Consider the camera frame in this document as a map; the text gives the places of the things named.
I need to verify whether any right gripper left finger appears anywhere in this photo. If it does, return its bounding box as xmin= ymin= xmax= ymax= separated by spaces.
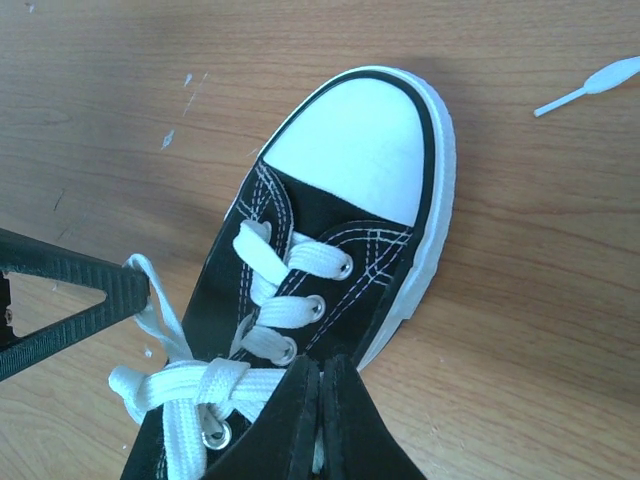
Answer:
xmin=204 ymin=357 xmax=320 ymax=480

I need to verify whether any black canvas sneaker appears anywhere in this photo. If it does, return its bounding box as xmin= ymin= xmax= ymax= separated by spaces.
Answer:
xmin=123 ymin=65 xmax=456 ymax=479

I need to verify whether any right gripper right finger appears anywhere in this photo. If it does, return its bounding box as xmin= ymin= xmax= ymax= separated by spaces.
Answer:
xmin=321 ymin=355 xmax=425 ymax=480

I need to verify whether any white lace of sneaker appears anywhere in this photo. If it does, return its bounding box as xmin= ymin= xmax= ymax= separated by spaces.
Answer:
xmin=533 ymin=56 xmax=640 ymax=117
xmin=108 ymin=220 xmax=354 ymax=479

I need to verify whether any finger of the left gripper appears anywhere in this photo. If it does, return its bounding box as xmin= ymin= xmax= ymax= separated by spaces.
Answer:
xmin=1 ymin=229 xmax=150 ymax=380

